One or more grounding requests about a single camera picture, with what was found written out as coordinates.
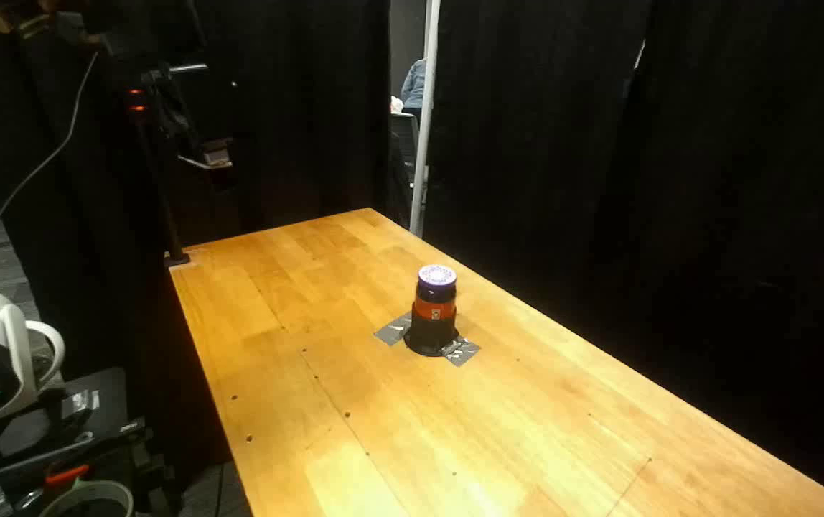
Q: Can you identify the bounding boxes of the dark jar with purple lid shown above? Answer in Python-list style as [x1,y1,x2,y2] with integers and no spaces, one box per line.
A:
[402,262,461,359]

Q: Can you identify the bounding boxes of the white vertical pole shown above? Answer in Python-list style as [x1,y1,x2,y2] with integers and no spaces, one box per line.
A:
[406,0,444,238]

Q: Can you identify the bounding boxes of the light blue cloth object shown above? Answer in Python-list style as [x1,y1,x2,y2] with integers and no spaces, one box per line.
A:
[396,56,427,120]

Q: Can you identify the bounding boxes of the black curtain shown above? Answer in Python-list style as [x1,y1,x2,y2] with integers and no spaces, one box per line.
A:
[424,0,824,511]
[0,0,392,426]

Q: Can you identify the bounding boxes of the black equipment case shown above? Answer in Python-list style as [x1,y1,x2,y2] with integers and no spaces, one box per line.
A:
[0,364,150,505]

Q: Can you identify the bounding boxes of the grey duct tape piece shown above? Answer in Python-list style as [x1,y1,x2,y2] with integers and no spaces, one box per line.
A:
[438,333,483,370]
[372,311,415,348]

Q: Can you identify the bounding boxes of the black camera tripod stand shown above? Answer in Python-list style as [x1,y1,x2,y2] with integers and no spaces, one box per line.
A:
[116,57,237,269]

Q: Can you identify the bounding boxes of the thin white cable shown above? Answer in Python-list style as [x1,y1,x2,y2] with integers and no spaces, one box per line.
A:
[0,50,104,282]

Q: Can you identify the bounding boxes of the grey coiled cable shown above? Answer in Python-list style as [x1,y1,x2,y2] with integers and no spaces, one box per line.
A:
[33,473,137,517]

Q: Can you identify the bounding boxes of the small red tool handle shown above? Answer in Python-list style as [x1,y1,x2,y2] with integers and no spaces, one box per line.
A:
[39,462,95,494]

